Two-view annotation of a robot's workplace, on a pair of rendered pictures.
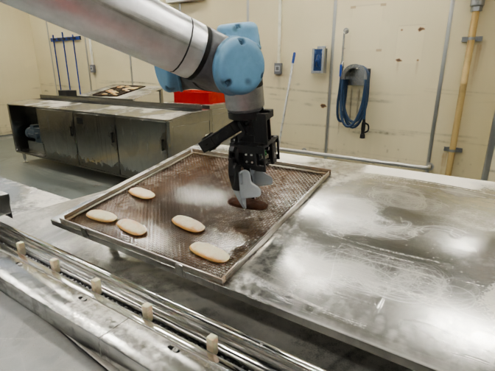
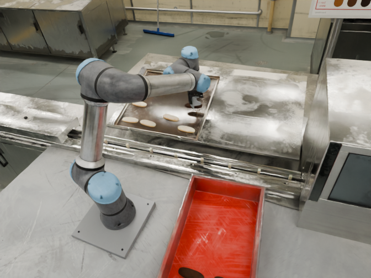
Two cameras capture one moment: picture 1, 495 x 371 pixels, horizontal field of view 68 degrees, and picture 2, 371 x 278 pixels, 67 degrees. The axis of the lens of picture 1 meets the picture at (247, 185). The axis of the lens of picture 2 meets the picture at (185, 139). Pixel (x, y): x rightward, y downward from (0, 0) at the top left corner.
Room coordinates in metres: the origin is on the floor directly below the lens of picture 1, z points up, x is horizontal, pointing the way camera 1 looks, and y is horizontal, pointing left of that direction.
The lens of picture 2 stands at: (-0.46, 0.30, 1.89)
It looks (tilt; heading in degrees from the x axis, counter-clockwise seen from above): 43 degrees down; 349
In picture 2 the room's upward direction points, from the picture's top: 6 degrees counter-clockwise
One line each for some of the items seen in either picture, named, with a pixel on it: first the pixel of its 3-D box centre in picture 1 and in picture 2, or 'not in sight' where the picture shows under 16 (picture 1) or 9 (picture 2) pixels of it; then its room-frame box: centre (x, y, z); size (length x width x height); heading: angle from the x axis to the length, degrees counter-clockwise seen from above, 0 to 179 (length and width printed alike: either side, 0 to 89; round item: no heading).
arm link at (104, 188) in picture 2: not in sight; (106, 191); (0.28, 0.50, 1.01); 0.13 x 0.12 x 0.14; 31
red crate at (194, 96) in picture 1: (199, 96); not in sight; (4.45, 0.56, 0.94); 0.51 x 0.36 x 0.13; 60
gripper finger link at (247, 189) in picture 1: (248, 191); (195, 103); (0.73, 0.00, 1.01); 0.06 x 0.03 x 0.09; 62
